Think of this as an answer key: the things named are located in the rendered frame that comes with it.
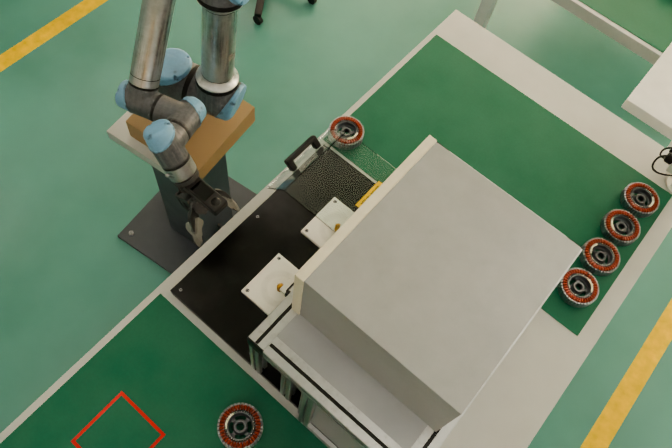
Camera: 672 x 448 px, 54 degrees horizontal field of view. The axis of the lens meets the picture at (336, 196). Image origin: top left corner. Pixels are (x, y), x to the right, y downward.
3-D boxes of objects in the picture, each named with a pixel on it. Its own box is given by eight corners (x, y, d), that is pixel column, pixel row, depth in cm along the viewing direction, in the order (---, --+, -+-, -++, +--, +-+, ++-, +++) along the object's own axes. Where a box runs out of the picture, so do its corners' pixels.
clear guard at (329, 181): (267, 187, 168) (267, 176, 163) (328, 130, 178) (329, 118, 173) (365, 268, 160) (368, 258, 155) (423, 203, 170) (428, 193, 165)
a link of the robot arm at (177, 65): (165, 65, 192) (159, 36, 180) (207, 83, 192) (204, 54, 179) (145, 96, 187) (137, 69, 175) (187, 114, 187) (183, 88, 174)
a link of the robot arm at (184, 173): (195, 155, 164) (171, 176, 161) (203, 169, 167) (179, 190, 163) (179, 148, 169) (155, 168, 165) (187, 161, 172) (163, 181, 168)
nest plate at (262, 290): (241, 292, 179) (241, 290, 178) (278, 254, 185) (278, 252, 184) (282, 328, 175) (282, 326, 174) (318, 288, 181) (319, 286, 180)
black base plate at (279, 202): (171, 293, 179) (169, 290, 177) (324, 148, 206) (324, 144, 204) (299, 410, 168) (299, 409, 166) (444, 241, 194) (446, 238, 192)
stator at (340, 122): (320, 132, 208) (321, 125, 205) (348, 115, 212) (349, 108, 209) (342, 157, 204) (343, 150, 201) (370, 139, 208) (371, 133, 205)
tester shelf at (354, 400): (247, 343, 142) (246, 337, 138) (431, 149, 170) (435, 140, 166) (407, 488, 132) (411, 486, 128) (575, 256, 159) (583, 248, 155)
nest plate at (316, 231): (300, 232, 189) (300, 230, 188) (334, 198, 195) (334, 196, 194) (340, 265, 185) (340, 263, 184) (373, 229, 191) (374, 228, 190)
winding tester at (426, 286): (291, 308, 142) (294, 274, 124) (411, 180, 160) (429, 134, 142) (434, 433, 133) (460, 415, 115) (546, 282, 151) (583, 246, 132)
